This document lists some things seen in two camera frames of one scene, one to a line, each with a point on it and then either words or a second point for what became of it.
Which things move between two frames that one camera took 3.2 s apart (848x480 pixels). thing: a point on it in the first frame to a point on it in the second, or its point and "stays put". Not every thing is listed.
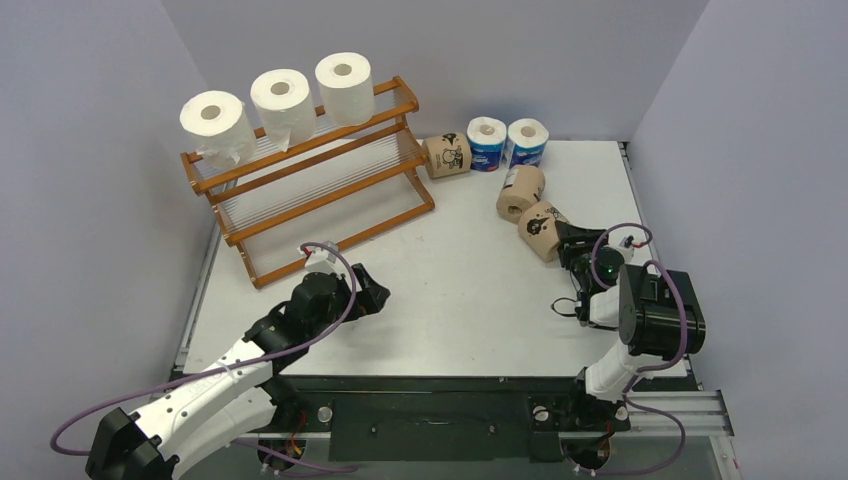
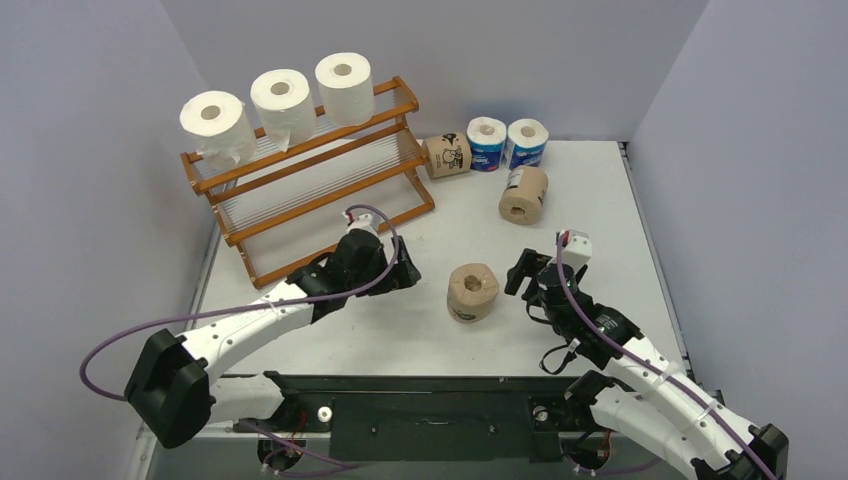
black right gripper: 573,245 to 524,275
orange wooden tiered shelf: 284,209 stays put
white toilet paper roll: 219,123 stays put
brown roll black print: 537,228 to 472,291
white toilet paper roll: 286,108 stays put
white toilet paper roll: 346,87 stays put
